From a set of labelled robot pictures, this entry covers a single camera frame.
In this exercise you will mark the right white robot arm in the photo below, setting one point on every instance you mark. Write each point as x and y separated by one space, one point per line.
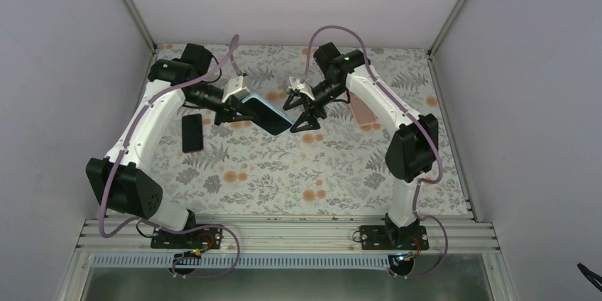
414 142

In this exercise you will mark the aluminium mounting rail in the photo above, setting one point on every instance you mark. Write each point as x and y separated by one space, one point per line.
303 234

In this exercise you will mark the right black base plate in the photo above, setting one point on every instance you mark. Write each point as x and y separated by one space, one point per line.
381 238

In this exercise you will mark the pink phone case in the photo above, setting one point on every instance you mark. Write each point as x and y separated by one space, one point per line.
360 111

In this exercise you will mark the white slotted cable duct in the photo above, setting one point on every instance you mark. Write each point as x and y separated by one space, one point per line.
244 261

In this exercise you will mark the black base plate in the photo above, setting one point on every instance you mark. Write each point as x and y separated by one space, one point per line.
203 238
381 238

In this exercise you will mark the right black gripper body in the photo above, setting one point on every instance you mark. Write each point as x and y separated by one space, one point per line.
338 89

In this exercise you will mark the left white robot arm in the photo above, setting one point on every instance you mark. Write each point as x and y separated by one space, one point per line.
121 180

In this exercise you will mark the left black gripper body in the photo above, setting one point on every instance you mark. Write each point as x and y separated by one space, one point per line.
228 108

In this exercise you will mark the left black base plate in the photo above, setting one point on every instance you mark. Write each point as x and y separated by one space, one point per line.
203 238

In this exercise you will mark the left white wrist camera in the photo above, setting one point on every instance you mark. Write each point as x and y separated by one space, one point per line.
236 87

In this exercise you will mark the floral patterned table mat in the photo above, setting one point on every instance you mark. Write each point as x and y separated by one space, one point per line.
338 170

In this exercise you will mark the purple phone black screen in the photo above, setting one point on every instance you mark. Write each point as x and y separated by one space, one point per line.
192 133

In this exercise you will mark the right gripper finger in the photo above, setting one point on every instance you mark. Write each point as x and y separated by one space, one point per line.
305 122
293 100

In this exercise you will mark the black object at right edge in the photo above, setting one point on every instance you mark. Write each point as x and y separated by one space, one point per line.
592 277

